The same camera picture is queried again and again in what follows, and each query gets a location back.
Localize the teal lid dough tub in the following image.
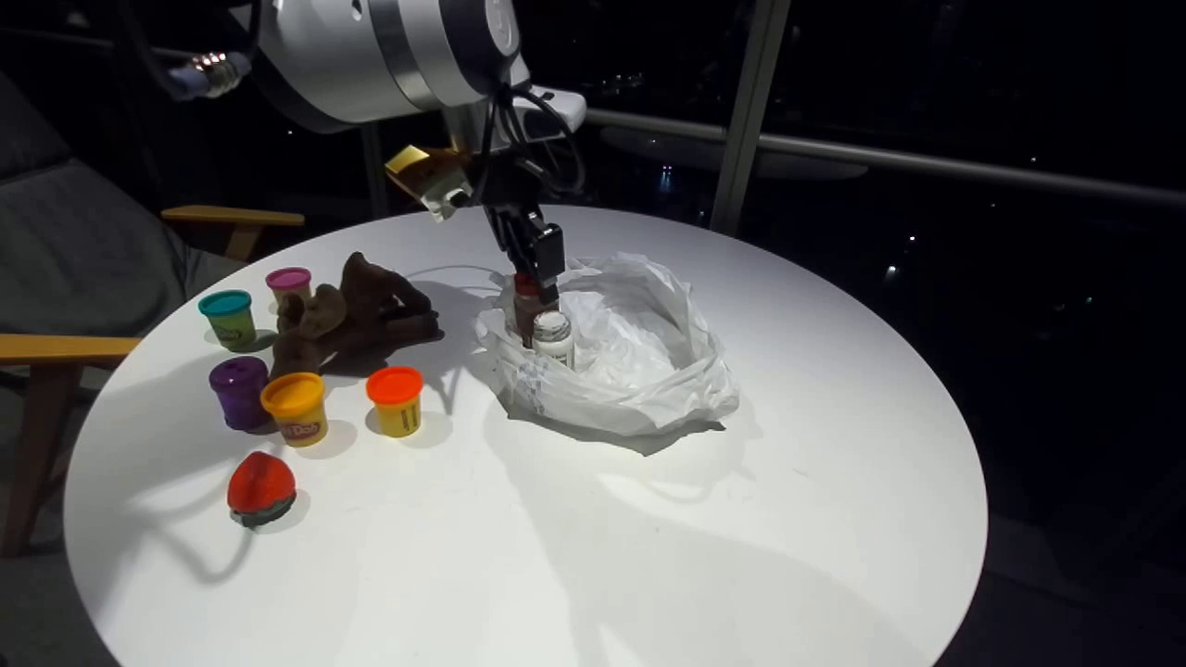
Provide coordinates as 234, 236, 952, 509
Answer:
196, 284, 260, 352

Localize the orange lid dough tub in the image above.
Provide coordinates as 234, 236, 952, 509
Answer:
255, 368, 333, 447

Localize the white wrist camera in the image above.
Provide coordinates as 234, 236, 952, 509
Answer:
495, 85, 588, 140

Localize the brown plush toy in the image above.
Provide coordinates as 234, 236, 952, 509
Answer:
269, 250, 444, 376

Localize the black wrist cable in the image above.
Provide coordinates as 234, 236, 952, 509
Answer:
484, 78, 588, 209

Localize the purple dough tub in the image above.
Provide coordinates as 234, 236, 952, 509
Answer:
205, 352, 274, 434

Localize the pink lid dough tub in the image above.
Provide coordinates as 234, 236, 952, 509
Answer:
263, 264, 315, 319

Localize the white plastic bag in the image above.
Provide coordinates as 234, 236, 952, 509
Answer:
474, 252, 740, 456

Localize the red-orange lid dough tub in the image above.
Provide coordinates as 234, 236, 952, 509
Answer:
363, 362, 428, 441

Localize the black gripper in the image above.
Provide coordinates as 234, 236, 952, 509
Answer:
476, 127, 585, 293

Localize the red-capped shaker bottle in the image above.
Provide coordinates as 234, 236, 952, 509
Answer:
530, 306, 579, 372

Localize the grey horizontal window rail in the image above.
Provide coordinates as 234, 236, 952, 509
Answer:
585, 106, 1186, 213

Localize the grey window frame post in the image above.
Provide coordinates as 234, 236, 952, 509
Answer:
707, 0, 794, 236

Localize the thin metal window post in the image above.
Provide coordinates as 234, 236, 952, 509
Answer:
357, 124, 390, 215

